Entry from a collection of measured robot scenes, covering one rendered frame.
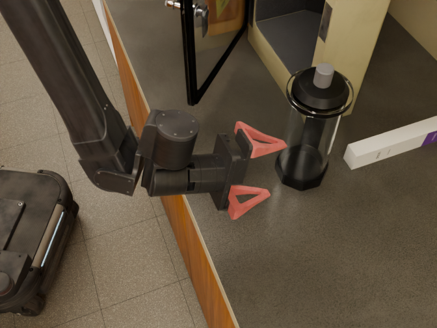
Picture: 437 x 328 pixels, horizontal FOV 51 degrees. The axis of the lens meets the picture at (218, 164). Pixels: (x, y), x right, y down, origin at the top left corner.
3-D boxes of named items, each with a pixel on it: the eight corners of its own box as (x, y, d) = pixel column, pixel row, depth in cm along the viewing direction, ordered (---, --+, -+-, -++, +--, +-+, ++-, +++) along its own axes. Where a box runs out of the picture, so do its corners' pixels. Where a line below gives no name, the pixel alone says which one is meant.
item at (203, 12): (209, 32, 85) (209, 4, 80) (205, 39, 83) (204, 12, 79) (200, 29, 85) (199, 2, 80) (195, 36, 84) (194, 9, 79)
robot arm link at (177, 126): (112, 146, 69) (92, 186, 63) (118, 84, 62) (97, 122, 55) (188, 167, 70) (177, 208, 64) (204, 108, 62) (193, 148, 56)
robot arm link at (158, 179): (136, 176, 68) (143, 205, 64) (142, 142, 63) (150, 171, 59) (181, 174, 70) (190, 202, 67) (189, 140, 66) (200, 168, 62)
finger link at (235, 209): (286, 182, 69) (229, 186, 66) (274, 217, 74) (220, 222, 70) (268, 155, 74) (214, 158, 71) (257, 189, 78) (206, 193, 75)
